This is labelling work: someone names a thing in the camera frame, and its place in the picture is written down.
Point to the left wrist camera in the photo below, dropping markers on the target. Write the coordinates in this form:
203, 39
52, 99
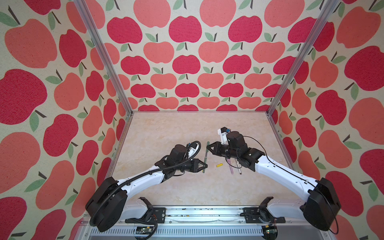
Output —
193, 149

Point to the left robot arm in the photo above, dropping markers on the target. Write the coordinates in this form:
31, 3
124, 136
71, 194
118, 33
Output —
112, 202

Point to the aluminium corner post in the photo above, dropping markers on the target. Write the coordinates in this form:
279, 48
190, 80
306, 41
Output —
319, 24
86, 16

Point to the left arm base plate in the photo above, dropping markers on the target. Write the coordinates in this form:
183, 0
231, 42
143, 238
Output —
150, 216

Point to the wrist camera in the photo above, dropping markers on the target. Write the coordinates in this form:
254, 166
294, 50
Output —
222, 132
193, 149

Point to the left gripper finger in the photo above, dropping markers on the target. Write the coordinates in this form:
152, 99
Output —
200, 163
202, 168

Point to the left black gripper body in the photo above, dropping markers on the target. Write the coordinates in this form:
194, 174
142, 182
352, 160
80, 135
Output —
190, 166

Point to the white pen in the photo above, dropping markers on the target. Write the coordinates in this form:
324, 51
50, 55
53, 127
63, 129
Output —
239, 167

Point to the pink pen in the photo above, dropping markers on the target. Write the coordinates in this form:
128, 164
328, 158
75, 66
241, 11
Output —
230, 166

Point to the right aluminium corner post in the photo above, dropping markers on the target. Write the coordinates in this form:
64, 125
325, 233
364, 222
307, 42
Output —
319, 24

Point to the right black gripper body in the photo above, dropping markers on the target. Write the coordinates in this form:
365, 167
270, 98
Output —
225, 152

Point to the dark green pen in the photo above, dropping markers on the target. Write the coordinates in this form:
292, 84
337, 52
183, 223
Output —
205, 161

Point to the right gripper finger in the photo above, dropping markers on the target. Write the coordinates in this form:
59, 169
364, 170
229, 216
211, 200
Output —
215, 145
215, 151

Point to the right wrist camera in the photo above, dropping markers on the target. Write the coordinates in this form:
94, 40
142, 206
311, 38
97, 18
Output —
222, 132

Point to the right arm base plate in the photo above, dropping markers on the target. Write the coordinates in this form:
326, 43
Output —
260, 216

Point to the aluminium front rail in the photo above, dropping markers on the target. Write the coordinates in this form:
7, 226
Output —
205, 223

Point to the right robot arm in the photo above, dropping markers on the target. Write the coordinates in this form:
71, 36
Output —
318, 202

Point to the left aluminium corner post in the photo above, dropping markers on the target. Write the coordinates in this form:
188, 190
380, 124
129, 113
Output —
86, 16

